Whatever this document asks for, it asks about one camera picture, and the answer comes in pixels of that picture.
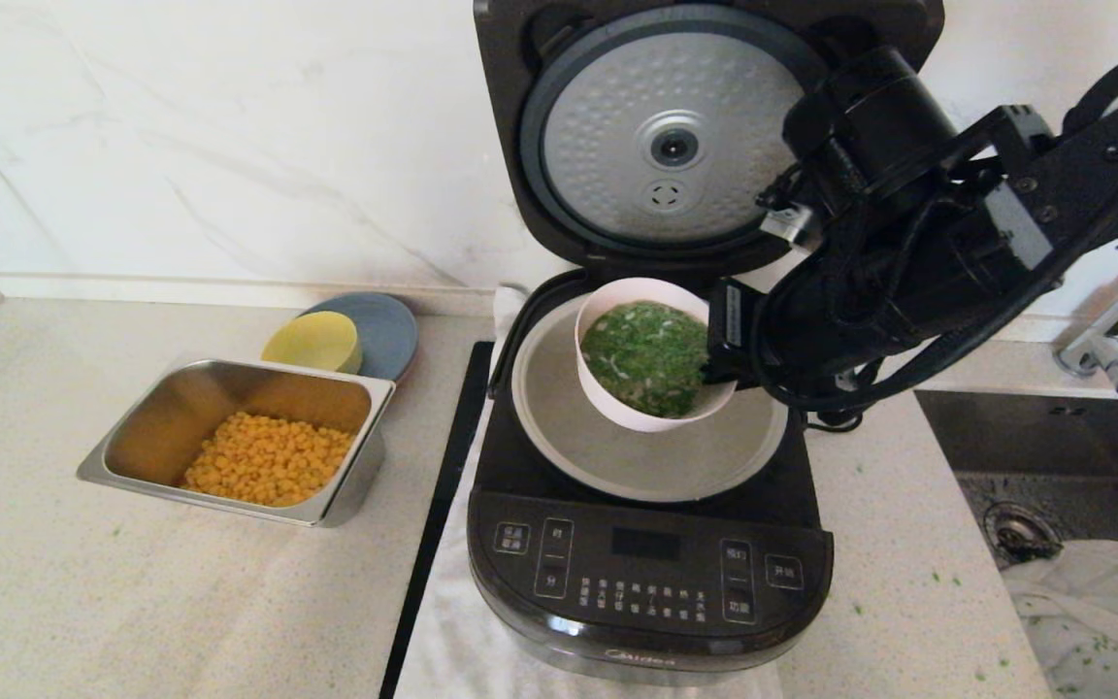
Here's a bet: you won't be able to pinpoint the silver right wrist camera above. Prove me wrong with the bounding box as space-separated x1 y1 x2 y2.
761 204 822 249

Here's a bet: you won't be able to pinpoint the yellow small bowl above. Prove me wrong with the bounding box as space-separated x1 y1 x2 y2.
261 311 364 376

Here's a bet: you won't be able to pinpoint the metal sink drain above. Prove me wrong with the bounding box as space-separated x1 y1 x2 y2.
984 502 1063 562

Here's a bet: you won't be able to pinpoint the white crumpled cloth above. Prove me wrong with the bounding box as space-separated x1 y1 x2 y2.
1001 539 1118 699

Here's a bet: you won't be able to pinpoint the black Midea rice cooker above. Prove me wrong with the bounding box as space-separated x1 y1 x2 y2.
467 270 834 685

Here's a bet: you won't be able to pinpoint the blue grey plate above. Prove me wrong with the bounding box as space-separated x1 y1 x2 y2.
302 292 419 384

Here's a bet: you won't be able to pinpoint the yellow corn kernels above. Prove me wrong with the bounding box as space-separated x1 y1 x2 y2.
181 412 356 508

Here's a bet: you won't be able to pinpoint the black flat strip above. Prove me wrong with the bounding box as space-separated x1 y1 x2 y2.
379 340 495 699

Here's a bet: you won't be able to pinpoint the pink bowl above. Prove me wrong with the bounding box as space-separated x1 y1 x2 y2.
575 278 740 433

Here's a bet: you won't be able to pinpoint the black power cable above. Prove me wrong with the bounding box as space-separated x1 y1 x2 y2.
792 408 863 434

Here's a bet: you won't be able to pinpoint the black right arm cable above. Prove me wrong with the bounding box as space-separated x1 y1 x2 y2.
751 146 1118 416

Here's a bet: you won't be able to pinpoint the stainless steel tray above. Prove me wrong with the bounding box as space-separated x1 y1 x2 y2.
76 357 397 528

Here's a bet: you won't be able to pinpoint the black rice cooker lid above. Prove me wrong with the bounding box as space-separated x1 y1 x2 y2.
472 0 944 278

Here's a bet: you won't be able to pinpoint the white terry towel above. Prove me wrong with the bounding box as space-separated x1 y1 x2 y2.
394 283 783 699

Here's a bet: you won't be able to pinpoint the chopped green onions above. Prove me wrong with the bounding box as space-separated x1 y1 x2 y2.
581 301 710 418

